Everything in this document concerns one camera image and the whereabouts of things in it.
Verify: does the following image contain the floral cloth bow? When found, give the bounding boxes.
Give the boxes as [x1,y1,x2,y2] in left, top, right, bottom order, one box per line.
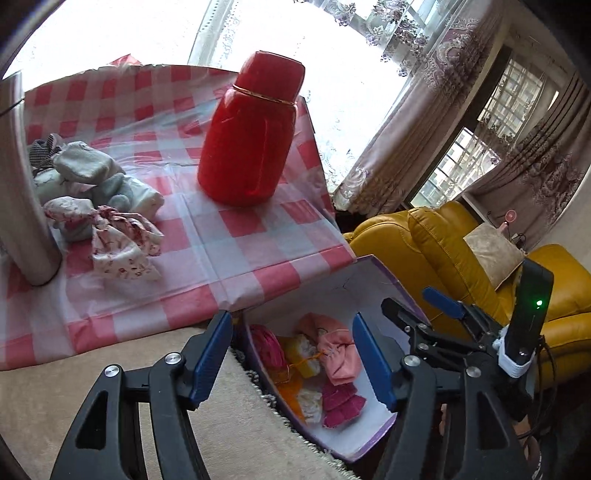
[44,196,164,282]

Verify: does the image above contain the purple white cardboard box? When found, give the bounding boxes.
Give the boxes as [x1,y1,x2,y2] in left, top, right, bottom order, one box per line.
[233,255,432,463]

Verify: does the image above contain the pink cloth bow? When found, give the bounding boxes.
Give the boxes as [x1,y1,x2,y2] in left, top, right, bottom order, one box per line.
[295,313,363,385]

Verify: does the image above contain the black white checked cloth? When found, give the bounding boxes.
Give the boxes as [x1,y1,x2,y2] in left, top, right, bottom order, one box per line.
[28,134,63,176]

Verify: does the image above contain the pale teal cloth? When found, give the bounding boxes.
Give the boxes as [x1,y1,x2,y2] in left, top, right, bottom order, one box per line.
[34,173,164,243]

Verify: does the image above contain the beige sofa cushion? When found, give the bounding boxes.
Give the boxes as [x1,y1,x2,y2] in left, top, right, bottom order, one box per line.
[463,223,527,291]

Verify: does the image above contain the white lace curtain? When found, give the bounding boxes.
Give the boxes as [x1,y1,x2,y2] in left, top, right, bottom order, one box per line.
[187,0,462,77]

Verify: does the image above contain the stainless steel thermos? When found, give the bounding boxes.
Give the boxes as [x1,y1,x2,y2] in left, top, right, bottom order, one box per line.
[0,69,63,287]

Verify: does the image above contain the red white checkered tablecloth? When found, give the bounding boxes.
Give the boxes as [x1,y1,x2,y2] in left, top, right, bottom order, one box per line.
[0,55,358,372]

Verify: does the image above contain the pink knitted roll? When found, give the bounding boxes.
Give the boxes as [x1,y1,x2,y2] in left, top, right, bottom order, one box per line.
[249,324,287,370]

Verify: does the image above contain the window with metal grille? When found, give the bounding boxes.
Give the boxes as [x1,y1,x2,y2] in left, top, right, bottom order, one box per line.
[409,55,561,208]

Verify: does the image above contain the patterned brown curtain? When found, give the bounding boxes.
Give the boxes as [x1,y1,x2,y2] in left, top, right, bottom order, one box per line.
[462,69,591,252]
[332,28,513,215]

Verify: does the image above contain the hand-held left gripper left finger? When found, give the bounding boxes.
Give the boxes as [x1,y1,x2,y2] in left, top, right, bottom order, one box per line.
[50,310,234,480]

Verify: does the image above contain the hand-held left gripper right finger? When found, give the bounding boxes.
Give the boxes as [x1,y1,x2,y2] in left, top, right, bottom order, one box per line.
[352,312,529,480]

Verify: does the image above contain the red plastic jug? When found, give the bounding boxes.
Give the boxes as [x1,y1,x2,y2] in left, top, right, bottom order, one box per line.
[197,51,306,207]

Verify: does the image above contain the beige upholstered stool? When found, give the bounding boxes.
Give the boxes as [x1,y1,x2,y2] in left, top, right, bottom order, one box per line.
[0,342,352,480]

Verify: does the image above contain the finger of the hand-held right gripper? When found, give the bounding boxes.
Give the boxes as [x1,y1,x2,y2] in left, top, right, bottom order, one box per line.
[381,298,444,356]
[422,287,499,337]

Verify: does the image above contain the yellow leather sofa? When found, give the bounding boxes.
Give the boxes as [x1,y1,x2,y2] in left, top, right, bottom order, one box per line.
[344,200,591,402]

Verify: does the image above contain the grey baby sock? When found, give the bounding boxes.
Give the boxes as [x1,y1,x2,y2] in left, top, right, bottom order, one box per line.
[51,142,125,185]

